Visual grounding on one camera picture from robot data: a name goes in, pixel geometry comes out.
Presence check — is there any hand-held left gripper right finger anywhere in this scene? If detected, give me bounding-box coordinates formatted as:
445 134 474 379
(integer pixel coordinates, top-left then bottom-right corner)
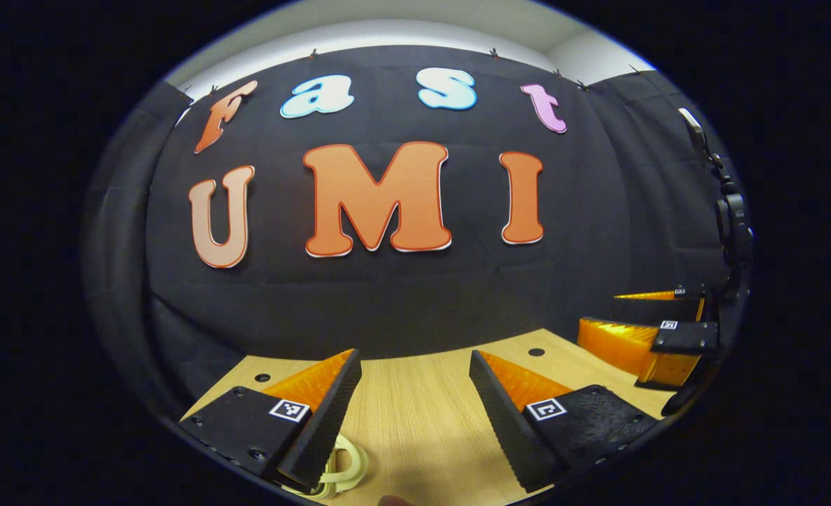
468 349 667 494

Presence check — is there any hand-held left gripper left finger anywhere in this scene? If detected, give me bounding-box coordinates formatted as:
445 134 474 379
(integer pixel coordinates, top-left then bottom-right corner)
177 348 363 493

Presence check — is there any pale yellow suitcase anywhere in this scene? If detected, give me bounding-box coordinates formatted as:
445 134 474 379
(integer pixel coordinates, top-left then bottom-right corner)
285 432 371 501

